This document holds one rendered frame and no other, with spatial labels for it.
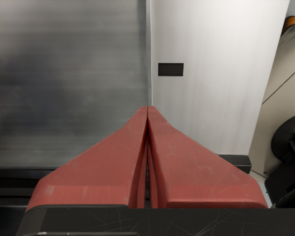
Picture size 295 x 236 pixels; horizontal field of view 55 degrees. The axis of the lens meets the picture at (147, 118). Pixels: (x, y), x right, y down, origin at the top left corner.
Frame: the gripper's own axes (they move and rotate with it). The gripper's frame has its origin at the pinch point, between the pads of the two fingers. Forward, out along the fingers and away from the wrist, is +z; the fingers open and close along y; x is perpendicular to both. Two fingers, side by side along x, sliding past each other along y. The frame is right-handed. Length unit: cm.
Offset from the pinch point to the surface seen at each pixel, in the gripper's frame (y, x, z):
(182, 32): -3.8, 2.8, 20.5
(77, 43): 7.7, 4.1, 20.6
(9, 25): 14.8, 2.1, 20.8
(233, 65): -9.9, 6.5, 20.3
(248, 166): -13.9, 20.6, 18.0
